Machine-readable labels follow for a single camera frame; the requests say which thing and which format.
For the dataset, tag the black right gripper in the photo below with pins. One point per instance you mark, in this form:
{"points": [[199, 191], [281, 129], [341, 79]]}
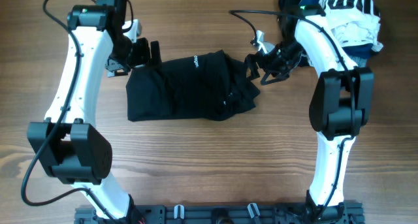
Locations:
{"points": [[268, 65]]}

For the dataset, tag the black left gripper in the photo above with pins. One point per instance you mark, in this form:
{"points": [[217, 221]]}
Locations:
{"points": [[143, 58]]}

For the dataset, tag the black t-shirt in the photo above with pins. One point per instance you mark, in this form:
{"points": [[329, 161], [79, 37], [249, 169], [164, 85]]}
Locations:
{"points": [[212, 86]]}

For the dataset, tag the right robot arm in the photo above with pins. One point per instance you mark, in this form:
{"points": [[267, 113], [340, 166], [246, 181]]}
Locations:
{"points": [[339, 107]]}

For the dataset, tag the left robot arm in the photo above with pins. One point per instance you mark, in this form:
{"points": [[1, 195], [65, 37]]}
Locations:
{"points": [[66, 142]]}

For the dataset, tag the black folded garment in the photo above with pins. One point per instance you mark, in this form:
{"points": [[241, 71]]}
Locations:
{"points": [[287, 26]]}

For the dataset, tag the navy blue garment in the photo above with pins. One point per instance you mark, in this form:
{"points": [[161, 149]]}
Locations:
{"points": [[359, 51]]}

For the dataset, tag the white black striped garment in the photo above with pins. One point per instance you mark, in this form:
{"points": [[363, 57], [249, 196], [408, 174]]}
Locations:
{"points": [[352, 18]]}

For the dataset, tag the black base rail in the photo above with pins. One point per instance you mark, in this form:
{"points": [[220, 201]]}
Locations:
{"points": [[251, 213]]}

